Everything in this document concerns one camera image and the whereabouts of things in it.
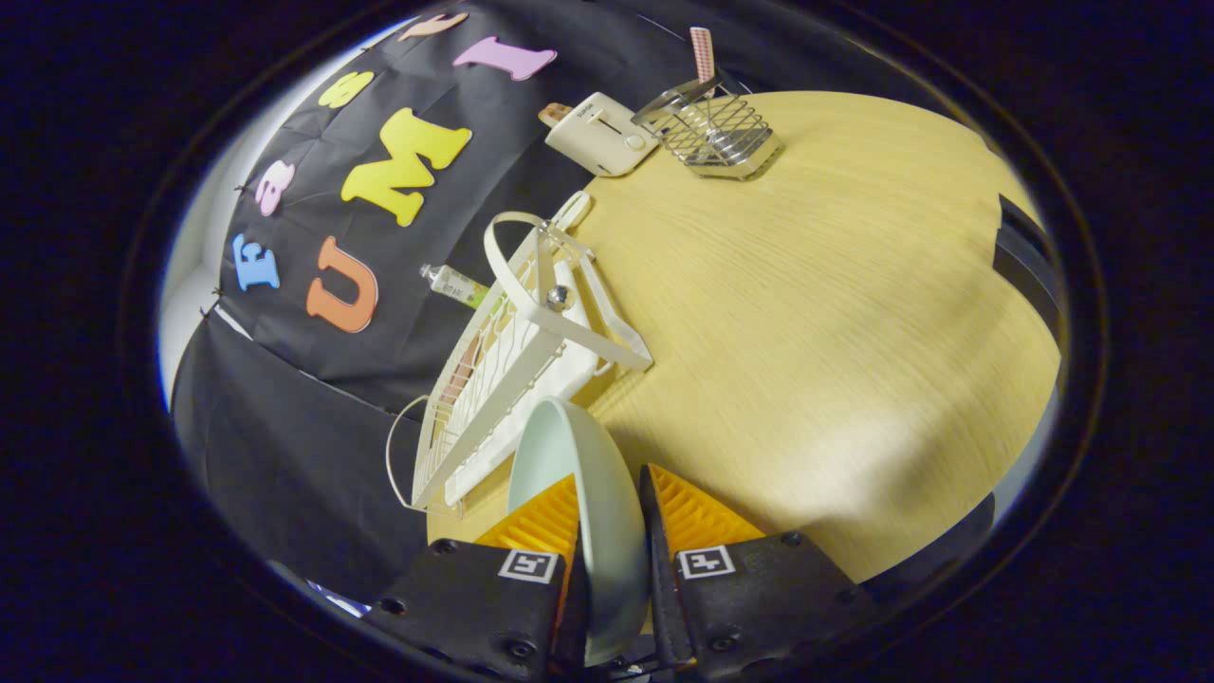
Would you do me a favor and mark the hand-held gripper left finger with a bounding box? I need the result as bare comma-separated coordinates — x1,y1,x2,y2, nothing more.
365,474,591,679

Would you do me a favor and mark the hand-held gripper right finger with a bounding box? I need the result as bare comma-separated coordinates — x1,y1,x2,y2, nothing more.
637,463,878,679

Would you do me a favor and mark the pale green plate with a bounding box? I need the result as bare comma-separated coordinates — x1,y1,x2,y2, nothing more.
507,397,651,667

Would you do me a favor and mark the white wire dish rack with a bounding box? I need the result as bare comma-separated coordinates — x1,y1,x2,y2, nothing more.
385,211,655,513

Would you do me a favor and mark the metal wire basket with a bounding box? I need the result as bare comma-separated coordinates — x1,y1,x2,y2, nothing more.
632,68,783,181

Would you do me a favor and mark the white divided sauce dish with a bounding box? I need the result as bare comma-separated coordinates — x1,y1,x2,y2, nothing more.
553,190,594,233

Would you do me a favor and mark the black backdrop cloth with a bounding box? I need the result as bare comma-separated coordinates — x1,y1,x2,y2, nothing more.
169,0,1061,608

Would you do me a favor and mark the small clear bottle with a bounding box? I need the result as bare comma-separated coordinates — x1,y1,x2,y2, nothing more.
420,264,494,310

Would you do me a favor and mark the white toaster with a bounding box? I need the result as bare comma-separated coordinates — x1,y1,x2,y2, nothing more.
544,92,660,178

